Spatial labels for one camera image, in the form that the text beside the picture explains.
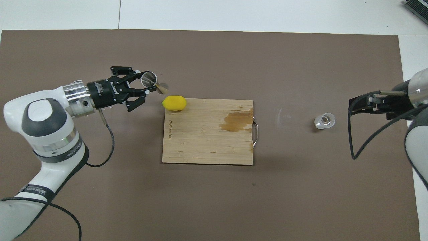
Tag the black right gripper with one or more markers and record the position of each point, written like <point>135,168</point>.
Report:
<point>398,107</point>

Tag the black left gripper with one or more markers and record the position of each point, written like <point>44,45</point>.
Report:
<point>107,92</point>

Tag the steel double jigger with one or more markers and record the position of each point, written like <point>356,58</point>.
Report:
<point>148,78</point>

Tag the small clear glass cup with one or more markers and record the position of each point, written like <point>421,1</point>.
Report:
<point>326,120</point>

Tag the yellow lemon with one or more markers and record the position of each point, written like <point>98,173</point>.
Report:
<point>174,103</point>

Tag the bamboo cutting board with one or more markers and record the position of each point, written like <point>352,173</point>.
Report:
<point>200,140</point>

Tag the grey ribbed device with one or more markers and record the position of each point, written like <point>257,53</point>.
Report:
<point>418,8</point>

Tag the brown table mat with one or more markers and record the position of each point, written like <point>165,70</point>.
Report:
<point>214,201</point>

